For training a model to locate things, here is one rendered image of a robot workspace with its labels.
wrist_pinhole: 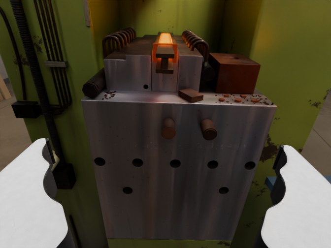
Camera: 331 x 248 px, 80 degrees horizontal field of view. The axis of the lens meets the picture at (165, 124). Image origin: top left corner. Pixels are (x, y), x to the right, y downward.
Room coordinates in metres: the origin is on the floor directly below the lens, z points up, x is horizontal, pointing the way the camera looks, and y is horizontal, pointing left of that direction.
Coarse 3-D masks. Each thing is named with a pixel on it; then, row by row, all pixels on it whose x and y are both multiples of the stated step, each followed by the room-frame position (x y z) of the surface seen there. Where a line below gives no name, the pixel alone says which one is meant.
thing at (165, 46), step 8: (160, 40) 0.50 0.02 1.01; (168, 40) 0.51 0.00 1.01; (160, 48) 0.36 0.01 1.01; (168, 48) 0.36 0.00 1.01; (176, 48) 0.40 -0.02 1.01; (160, 56) 0.31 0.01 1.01; (168, 56) 0.31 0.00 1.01; (176, 56) 0.40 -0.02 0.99; (160, 64) 0.34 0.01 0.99; (168, 64) 0.34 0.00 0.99; (160, 72) 0.31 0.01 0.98; (168, 72) 0.31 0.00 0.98
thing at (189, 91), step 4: (180, 92) 0.39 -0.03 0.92; (184, 92) 0.38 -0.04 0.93; (188, 92) 0.38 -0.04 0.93; (192, 92) 0.38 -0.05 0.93; (196, 92) 0.38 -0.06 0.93; (180, 96) 0.39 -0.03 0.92; (184, 96) 0.37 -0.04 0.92; (188, 96) 0.36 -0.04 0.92; (192, 96) 0.36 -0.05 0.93; (196, 96) 0.36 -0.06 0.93; (200, 96) 0.37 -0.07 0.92; (188, 100) 0.36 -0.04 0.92; (192, 100) 0.36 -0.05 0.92; (196, 100) 0.36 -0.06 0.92; (200, 100) 0.37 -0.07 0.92
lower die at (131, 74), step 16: (160, 32) 0.81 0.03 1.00; (128, 48) 0.55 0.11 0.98; (144, 48) 0.50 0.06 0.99; (112, 64) 0.41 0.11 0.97; (128, 64) 0.41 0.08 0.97; (144, 64) 0.41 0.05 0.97; (176, 64) 0.41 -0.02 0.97; (192, 64) 0.41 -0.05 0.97; (112, 80) 0.41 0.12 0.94; (128, 80) 0.41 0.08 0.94; (144, 80) 0.41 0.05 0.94; (160, 80) 0.41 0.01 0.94; (176, 80) 0.41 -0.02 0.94; (192, 80) 0.41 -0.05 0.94
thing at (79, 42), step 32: (0, 0) 0.55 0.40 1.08; (32, 0) 0.55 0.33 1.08; (64, 0) 0.55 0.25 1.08; (96, 0) 0.61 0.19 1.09; (0, 32) 0.55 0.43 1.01; (32, 32) 0.55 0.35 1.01; (64, 32) 0.55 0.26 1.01; (96, 32) 0.58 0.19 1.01; (96, 64) 0.55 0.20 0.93; (32, 96) 0.55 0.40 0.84; (64, 96) 0.55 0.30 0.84; (32, 128) 0.55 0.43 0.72; (64, 128) 0.55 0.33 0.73; (64, 192) 0.55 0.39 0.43; (96, 192) 0.55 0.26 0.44; (96, 224) 0.55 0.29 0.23
